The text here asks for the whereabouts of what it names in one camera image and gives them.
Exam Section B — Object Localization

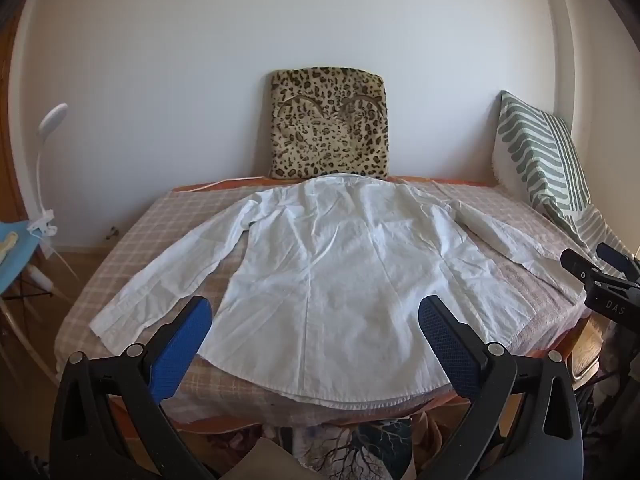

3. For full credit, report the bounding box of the white clip lamp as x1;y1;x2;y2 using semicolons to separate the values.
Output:
27;103;68;238

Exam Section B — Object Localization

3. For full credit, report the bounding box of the pink plaid blanket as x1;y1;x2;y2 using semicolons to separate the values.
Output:
55;177;593;428

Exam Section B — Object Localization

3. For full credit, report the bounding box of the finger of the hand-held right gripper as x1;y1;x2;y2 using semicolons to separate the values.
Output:
560;248;601;287
596;242;640;288

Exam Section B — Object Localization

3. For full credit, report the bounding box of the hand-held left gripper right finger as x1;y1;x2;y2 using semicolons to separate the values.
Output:
418;295;583;480

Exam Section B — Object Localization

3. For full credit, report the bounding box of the orange floral bed sheet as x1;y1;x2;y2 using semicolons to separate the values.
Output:
107;175;606;433

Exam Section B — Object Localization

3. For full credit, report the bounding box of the blue chair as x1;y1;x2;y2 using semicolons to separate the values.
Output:
0;220;43;301

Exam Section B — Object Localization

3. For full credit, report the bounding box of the green striped white pillow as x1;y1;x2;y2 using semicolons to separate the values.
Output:
492;91;636;261

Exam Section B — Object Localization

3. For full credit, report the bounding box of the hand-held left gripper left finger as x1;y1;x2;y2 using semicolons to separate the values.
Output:
50;296;213;480

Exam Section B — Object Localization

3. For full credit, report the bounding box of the white long-sleeve shirt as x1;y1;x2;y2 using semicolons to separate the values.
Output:
89;172;591;408

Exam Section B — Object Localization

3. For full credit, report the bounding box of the tree print cloth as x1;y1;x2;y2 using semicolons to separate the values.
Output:
292;402;416;480

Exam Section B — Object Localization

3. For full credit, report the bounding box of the leopard print cushion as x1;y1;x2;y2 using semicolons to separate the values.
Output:
269;66;391;181

